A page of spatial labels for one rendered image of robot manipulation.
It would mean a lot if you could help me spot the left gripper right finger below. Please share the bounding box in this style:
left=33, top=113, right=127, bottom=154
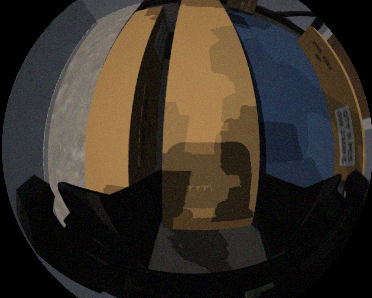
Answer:
left=254, top=171, right=342, bottom=260

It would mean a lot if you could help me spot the brown cardboard carton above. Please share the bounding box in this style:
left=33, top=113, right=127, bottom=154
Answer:
left=162, top=0, right=260, bottom=230
left=85, top=6, right=169, bottom=194
left=297, top=25, right=366, bottom=180

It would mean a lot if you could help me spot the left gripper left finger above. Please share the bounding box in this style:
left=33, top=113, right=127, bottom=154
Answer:
left=58, top=169, right=163, bottom=269

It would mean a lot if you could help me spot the blue rectangular platform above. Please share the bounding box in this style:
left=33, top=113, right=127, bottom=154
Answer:
left=225, top=10, right=334, bottom=187

